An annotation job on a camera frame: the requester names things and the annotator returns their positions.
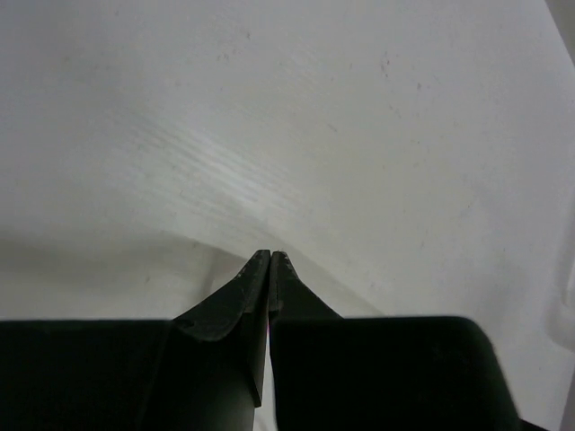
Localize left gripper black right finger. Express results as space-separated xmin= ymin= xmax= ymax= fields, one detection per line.
xmin=269 ymin=251 xmax=537 ymax=430

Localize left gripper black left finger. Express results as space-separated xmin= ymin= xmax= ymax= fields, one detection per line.
xmin=1 ymin=251 xmax=270 ymax=430

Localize white tank top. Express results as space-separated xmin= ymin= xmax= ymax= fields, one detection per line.
xmin=0 ymin=0 xmax=575 ymax=342

